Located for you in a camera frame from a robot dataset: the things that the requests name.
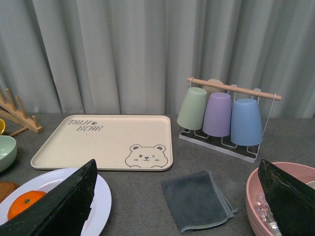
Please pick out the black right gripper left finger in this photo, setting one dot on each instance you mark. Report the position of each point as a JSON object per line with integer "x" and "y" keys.
{"x": 63, "y": 211}

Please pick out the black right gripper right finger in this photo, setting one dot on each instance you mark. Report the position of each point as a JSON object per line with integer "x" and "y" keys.
{"x": 291, "y": 201}

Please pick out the white ridged plate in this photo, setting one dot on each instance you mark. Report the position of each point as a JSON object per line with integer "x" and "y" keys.
{"x": 100, "y": 206}

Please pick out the orange mandarin fruit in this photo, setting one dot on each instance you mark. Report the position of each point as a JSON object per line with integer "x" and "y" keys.
{"x": 23, "y": 202}

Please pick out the pink bowl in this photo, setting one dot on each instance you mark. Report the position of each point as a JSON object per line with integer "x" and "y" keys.
{"x": 303, "y": 173}

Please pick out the wooden cutting board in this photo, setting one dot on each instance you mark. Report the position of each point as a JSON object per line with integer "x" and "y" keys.
{"x": 6, "y": 188}

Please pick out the light green bowl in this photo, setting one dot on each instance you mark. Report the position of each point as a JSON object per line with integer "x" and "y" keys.
{"x": 8, "y": 151}

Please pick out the blue cup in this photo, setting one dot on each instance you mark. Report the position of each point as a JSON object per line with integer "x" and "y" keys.
{"x": 246, "y": 124}

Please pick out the beige bear tray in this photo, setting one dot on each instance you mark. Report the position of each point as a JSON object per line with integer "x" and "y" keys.
{"x": 115, "y": 142}

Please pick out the grey folded cloth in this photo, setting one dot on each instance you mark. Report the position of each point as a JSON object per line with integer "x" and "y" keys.
{"x": 196, "y": 202}

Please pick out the yellow mug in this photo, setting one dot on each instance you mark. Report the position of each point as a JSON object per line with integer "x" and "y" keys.
{"x": 2, "y": 126}

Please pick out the purple cup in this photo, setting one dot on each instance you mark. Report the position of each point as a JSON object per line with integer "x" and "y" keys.
{"x": 217, "y": 118}

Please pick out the wooden dish rack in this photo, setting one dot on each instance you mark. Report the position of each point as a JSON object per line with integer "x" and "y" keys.
{"x": 13, "y": 110}

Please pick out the light green cup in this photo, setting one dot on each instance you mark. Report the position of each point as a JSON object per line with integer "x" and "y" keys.
{"x": 192, "y": 110}

